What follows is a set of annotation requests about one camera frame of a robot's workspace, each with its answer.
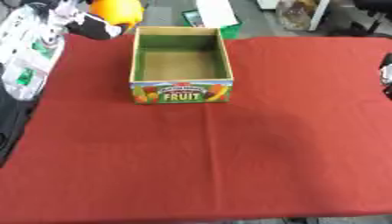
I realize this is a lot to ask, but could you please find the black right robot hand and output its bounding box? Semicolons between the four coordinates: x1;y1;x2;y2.
376;53;392;101

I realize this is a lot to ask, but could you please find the orange toy fruit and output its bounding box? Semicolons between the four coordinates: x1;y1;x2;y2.
87;0;146;29

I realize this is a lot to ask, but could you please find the brown bag in white frame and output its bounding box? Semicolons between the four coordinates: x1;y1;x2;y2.
274;0;331;32

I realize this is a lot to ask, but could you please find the white flat board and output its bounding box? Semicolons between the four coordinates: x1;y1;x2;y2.
194;0;241;30

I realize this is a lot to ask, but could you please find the green crate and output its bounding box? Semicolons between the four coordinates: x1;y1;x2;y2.
180;9;244;40

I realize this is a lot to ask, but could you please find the black chair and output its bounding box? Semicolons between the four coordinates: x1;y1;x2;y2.
333;0;392;38

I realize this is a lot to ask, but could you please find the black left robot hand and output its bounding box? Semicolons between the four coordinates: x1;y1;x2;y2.
64;11;130;41

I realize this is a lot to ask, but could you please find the cardboard box with green inside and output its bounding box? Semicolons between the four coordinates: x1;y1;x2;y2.
129;25;236;105

